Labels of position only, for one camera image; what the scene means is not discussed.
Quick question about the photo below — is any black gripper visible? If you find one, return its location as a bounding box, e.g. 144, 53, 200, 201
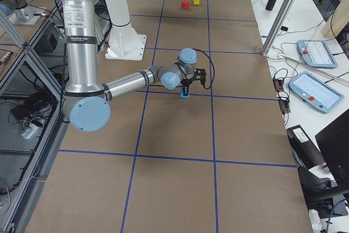
181, 79, 193, 96

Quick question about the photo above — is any teach pendant tablet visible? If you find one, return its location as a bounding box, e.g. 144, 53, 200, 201
297, 39, 338, 69
288, 71, 345, 113

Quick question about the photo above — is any black label printer box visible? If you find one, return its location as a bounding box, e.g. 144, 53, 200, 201
286, 125, 325, 169

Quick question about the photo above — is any far teach pendant tablet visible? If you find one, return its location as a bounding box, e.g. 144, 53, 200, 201
297, 39, 338, 69

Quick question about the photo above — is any aluminium frame post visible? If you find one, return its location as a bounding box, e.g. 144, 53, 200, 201
261, 0, 295, 57

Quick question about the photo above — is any black computer monitor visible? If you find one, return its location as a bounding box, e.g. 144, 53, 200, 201
315, 110, 348, 184

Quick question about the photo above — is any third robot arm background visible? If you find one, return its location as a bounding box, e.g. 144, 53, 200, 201
1, 0, 46, 26

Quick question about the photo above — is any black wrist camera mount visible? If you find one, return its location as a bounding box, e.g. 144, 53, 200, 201
194, 68, 207, 87

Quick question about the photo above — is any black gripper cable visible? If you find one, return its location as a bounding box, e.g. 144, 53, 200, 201
190, 48, 216, 90

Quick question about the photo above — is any orange black electronics board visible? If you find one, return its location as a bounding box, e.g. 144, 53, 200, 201
272, 77, 291, 115

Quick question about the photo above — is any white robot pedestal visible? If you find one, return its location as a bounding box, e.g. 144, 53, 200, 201
105, 0, 147, 61

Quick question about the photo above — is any red wooden block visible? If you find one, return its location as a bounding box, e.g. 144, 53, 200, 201
181, 0, 190, 10

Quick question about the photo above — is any near teach pendant tablet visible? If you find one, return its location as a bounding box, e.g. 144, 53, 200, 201
288, 71, 345, 113

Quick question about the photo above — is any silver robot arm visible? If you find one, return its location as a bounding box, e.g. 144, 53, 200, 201
59, 0, 197, 132

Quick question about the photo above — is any blue wooden block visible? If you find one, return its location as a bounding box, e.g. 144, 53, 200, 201
180, 88, 190, 98

